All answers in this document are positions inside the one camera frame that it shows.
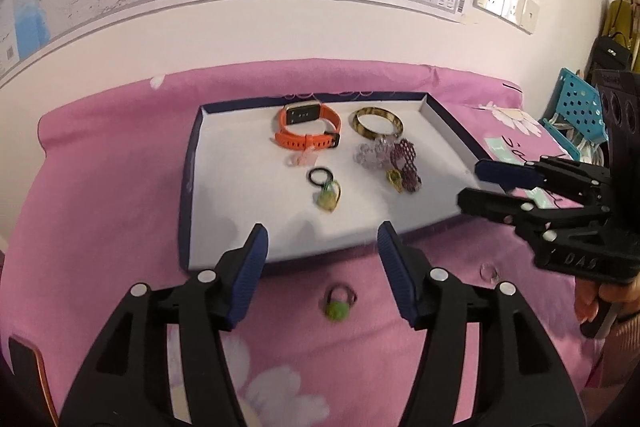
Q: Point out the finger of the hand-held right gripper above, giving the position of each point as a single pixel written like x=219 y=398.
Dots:
x=505 y=174
x=490 y=204

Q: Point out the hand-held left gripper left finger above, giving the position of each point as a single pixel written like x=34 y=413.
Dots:
x=250 y=267

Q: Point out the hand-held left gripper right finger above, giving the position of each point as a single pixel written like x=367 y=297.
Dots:
x=395 y=267

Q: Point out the blue box lid white inside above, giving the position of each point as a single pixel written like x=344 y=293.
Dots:
x=240 y=187

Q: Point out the pink hair clip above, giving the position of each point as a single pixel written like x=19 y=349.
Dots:
x=302 y=157

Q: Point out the person's right forearm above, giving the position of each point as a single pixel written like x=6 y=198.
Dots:
x=625 y=347

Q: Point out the person's right hand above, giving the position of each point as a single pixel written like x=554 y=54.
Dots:
x=622 y=293

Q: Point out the teal perforated basket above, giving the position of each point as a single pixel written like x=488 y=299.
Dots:
x=575 y=102

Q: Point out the black handbag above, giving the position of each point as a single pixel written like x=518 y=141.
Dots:
x=612 y=52

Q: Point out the orange smartwatch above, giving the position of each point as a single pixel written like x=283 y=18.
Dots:
x=300 y=141

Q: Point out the tortoiseshell bangle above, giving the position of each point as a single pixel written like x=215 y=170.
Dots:
x=357 y=124

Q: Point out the pink floral blanket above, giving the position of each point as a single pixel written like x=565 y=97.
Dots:
x=100 y=207

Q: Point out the yellow bag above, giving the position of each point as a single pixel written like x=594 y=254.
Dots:
x=622 y=19

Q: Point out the dark wooden board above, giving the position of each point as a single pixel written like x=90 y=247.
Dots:
x=25 y=382

